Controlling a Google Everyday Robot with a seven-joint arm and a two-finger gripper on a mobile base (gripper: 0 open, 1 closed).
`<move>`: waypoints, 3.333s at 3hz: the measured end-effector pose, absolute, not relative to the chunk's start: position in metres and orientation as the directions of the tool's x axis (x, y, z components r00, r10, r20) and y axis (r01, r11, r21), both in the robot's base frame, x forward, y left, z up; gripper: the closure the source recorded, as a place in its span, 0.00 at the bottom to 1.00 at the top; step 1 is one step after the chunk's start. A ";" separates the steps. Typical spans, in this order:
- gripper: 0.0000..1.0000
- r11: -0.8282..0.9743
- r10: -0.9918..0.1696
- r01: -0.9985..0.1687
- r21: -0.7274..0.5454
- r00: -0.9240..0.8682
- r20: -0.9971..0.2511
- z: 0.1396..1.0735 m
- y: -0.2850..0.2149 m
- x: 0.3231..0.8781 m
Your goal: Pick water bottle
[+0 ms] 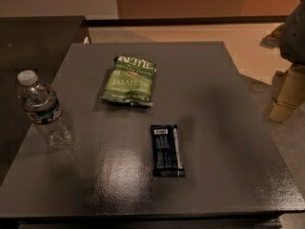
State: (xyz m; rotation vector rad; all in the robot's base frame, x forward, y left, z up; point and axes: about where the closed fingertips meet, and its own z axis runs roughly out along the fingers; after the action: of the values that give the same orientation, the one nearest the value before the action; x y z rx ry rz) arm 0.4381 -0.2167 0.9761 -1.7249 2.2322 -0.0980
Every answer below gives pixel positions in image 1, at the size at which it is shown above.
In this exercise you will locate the clear plastic water bottle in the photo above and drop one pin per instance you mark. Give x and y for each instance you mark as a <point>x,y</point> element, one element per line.
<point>42,106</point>

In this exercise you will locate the black snack bar wrapper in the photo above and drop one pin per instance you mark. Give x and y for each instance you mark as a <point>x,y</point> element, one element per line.
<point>166,151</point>

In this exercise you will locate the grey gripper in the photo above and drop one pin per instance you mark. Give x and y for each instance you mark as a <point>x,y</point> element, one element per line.
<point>294,38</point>

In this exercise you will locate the green jalapeno chips bag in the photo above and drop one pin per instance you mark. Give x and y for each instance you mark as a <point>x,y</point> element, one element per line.
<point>131,82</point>

